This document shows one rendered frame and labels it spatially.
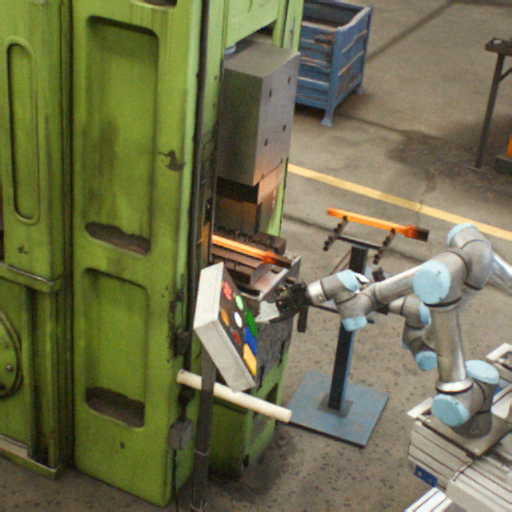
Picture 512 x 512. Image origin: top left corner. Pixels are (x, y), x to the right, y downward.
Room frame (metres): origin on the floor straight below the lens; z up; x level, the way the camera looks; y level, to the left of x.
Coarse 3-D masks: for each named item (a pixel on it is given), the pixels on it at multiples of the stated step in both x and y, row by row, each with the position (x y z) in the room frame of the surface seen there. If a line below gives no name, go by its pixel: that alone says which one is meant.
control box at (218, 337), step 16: (208, 272) 2.86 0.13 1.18; (224, 272) 2.86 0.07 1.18; (208, 288) 2.76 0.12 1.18; (224, 288) 2.77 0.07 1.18; (208, 304) 2.66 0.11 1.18; (224, 304) 2.69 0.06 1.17; (208, 320) 2.57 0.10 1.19; (240, 320) 2.75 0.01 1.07; (208, 336) 2.56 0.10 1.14; (224, 336) 2.56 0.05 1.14; (240, 336) 2.67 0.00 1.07; (208, 352) 2.56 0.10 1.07; (224, 352) 2.56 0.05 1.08; (240, 352) 2.59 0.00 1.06; (256, 352) 2.74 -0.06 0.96; (224, 368) 2.56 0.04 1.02; (240, 368) 2.56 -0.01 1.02; (240, 384) 2.56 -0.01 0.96
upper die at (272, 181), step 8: (280, 168) 3.34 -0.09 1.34; (272, 176) 3.28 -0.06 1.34; (280, 176) 3.35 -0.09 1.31; (216, 184) 3.25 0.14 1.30; (224, 184) 3.24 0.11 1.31; (232, 184) 3.23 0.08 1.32; (240, 184) 3.21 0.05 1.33; (256, 184) 3.19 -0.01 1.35; (264, 184) 3.22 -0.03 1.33; (272, 184) 3.29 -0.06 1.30; (280, 184) 3.36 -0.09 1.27; (216, 192) 3.25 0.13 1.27; (224, 192) 3.24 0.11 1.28; (232, 192) 3.22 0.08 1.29; (240, 192) 3.21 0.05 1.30; (248, 192) 3.20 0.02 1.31; (256, 192) 3.19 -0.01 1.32; (264, 192) 3.23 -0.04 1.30; (248, 200) 3.20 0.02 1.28; (256, 200) 3.19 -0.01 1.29
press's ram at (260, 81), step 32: (224, 64) 3.22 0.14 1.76; (256, 64) 3.25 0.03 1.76; (288, 64) 3.32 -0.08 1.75; (224, 96) 3.19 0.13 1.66; (256, 96) 3.14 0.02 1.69; (288, 96) 3.35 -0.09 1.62; (224, 128) 3.19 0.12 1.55; (256, 128) 3.14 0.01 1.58; (288, 128) 3.38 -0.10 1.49; (224, 160) 3.19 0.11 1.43; (256, 160) 3.15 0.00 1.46
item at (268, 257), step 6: (216, 240) 3.37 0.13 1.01; (222, 240) 3.37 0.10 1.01; (228, 240) 3.37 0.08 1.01; (234, 246) 3.34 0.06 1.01; (240, 246) 3.34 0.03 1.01; (246, 246) 3.34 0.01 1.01; (246, 252) 3.31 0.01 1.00; (252, 252) 3.30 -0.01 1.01; (258, 252) 3.30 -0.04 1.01; (264, 252) 3.31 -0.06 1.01; (270, 252) 3.30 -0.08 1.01; (264, 258) 3.27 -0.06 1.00; (270, 258) 3.28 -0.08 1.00; (276, 258) 3.27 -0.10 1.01; (282, 258) 3.27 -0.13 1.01; (276, 264) 3.26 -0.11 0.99; (282, 264) 3.26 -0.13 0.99; (288, 264) 3.25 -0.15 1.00
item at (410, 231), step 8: (336, 216) 3.82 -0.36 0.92; (352, 216) 3.80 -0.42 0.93; (360, 216) 3.80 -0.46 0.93; (368, 224) 3.77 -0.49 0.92; (376, 224) 3.76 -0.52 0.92; (384, 224) 3.75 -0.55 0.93; (392, 224) 3.76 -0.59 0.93; (400, 232) 3.73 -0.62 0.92; (408, 232) 3.72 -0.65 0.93; (416, 232) 3.72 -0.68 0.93; (424, 232) 3.70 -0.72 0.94; (424, 240) 3.70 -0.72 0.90
